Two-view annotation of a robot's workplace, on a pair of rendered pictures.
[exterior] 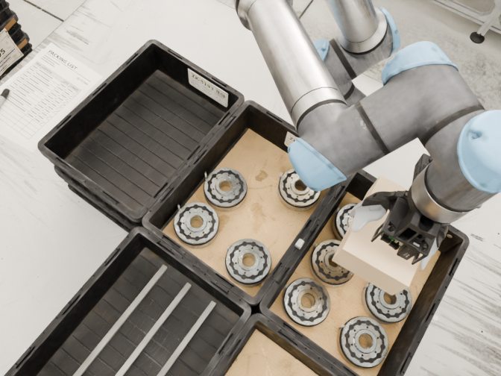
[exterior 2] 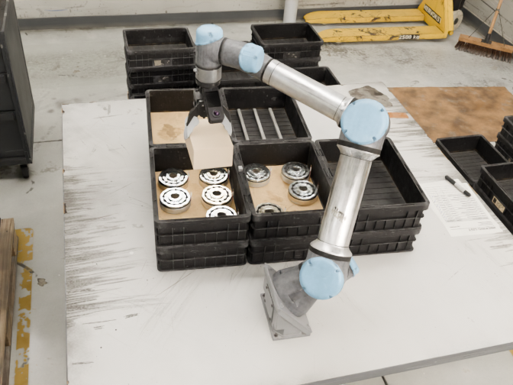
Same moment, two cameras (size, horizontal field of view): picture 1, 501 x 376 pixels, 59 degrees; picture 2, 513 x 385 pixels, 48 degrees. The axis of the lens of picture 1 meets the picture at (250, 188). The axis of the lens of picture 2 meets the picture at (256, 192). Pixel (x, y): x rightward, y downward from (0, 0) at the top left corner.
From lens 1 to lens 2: 1.91 m
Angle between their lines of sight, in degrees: 71
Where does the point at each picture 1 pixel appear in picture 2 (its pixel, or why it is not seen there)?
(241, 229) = (274, 188)
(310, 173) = not seen: hidden behind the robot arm
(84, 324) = (291, 129)
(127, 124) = (385, 191)
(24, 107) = (450, 196)
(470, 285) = (118, 283)
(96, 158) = (372, 171)
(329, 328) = (192, 179)
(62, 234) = not seen: hidden behind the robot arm
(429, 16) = not seen: outside the picture
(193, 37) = (456, 301)
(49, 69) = (477, 220)
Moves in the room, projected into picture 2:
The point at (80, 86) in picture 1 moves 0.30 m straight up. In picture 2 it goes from (450, 223) to (474, 159)
